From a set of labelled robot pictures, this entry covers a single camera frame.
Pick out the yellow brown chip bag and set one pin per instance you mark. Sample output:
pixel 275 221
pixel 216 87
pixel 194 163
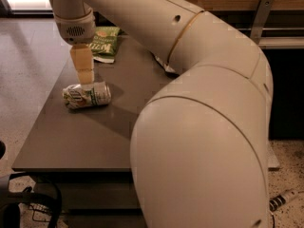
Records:
pixel 164 65

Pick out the right metal bracket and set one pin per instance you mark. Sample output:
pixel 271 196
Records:
pixel 261 15

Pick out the black chair base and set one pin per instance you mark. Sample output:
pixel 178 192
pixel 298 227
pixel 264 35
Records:
pixel 10 214

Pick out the grey table with drawers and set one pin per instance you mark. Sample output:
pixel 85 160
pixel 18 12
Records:
pixel 87 151

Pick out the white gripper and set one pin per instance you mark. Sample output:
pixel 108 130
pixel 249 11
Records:
pixel 75 30

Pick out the green chip bag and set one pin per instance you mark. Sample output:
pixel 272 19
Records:
pixel 105 44

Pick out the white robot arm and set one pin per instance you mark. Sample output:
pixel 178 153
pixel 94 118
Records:
pixel 198 150

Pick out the crushed 7up soda can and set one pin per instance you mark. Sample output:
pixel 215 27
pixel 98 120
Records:
pixel 83 96

